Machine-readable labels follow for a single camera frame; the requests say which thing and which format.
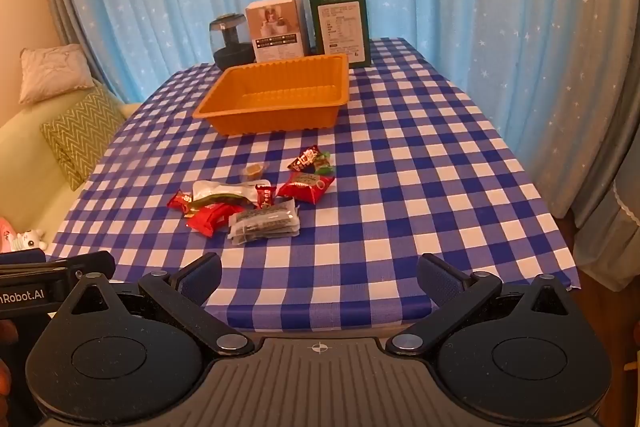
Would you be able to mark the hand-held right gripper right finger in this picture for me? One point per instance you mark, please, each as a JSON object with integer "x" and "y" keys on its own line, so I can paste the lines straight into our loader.
{"x": 441, "y": 279}

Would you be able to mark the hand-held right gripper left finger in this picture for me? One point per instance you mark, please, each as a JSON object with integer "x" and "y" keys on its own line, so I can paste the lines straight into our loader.
{"x": 199, "y": 279}

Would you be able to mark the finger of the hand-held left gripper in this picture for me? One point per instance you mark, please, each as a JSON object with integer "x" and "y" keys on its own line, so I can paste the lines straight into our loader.
{"x": 22, "y": 256}

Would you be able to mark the red striped snack packet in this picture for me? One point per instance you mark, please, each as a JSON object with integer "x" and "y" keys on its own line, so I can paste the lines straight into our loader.
{"x": 212, "y": 218}

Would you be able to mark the small red snack packet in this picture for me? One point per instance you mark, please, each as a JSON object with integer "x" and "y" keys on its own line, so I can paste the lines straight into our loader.
{"x": 180, "y": 202}

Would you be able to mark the clear dark snack packet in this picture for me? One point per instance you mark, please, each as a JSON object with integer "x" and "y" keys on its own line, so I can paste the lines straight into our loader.
{"x": 265, "y": 223}

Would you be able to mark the white green snack packet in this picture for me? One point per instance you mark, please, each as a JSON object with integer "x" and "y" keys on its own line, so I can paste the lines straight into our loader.
{"x": 225, "y": 191}

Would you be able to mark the tiny red candy packet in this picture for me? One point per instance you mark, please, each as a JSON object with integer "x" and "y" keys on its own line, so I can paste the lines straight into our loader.
{"x": 266, "y": 196}

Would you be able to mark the brown candy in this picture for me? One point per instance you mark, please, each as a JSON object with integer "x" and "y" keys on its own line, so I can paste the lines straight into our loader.
{"x": 255, "y": 170}

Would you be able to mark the large red snack packet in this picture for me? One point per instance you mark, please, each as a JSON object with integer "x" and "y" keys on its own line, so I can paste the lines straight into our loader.
{"x": 306, "y": 188}

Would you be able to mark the red black snack packet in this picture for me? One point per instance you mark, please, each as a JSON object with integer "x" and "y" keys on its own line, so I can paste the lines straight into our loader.
{"x": 303, "y": 158}

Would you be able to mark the green candy packet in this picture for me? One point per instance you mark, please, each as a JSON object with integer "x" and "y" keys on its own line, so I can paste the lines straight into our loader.
{"x": 324, "y": 163}

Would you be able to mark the orange plastic tray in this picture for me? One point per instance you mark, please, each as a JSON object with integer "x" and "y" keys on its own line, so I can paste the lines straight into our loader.
{"x": 280, "y": 99}

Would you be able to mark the person's left hand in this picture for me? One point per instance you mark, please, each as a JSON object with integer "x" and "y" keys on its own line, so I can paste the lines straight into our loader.
{"x": 5, "y": 372}

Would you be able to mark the small white toy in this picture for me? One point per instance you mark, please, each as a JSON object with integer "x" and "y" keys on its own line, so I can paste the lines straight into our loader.
{"x": 27, "y": 238}

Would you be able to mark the pink plush toy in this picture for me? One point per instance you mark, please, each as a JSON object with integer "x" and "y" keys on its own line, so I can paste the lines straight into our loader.
{"x": 5, "y": 234}

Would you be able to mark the light green sofa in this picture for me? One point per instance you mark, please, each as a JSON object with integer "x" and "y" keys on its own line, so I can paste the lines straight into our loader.
{"x": 30, "y": 177}

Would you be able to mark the green zigzag cushion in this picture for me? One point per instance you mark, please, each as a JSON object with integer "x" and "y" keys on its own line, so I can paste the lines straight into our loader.
{"x": 80, "y": 132}

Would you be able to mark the white cushion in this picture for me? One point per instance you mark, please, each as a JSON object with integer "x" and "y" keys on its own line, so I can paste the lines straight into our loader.
{"x": 50, "y": 72}

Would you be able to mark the dark glass humidifier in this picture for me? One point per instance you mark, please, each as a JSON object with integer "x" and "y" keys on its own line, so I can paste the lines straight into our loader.
{"x": 231, "y": 42}

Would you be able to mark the white cardboard box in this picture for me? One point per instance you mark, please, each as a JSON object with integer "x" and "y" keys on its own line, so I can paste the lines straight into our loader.
{"x": 276, "y": 29}

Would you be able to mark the green cardboard box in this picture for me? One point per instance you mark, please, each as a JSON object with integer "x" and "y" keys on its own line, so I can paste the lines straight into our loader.
{"x": 340, "y": 24}

